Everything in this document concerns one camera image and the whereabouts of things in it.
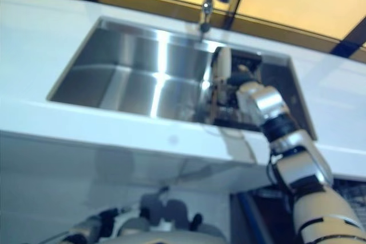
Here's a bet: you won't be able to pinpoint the black dish rack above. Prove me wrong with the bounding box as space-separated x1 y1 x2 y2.
208 47 264 127

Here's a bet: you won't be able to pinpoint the beige round plate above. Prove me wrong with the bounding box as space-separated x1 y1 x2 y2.
213 46 233 85

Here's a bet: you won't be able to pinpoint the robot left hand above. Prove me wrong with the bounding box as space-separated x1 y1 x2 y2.
97 207 124 234

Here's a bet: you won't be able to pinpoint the dishwasher upper wire rack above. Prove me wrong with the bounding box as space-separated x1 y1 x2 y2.
331 177 366 217

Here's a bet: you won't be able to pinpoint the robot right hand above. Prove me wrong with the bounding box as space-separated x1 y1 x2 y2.
221 67 263 108

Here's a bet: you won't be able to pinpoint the wide white cabinet door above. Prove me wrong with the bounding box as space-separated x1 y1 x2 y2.
0 131 184 229

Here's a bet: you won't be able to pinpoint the narrow white cabinet door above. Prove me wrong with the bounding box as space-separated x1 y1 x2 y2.
176 157 276 192

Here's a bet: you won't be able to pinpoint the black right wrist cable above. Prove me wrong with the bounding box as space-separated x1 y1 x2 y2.
265 152 283 185

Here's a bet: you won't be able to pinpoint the stainless steel sink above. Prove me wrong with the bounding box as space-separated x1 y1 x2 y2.
46 16 319 142

